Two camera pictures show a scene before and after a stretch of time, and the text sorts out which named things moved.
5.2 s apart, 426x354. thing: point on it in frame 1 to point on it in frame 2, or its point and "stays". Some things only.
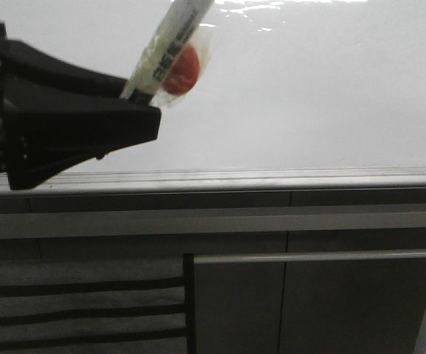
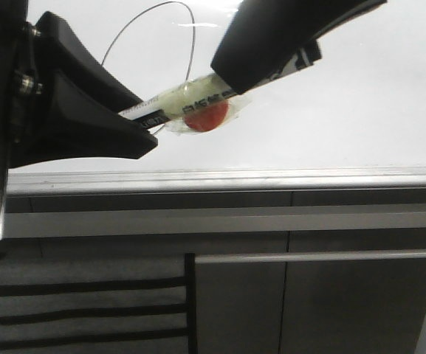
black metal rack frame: x=189 y=335 stays
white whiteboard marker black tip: x=179 y=27 to x=201 y=94
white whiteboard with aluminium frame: x=297 y=95 stays
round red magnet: x=183 y=71 to x=207 y=117
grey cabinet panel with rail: x=334 y=302 stays
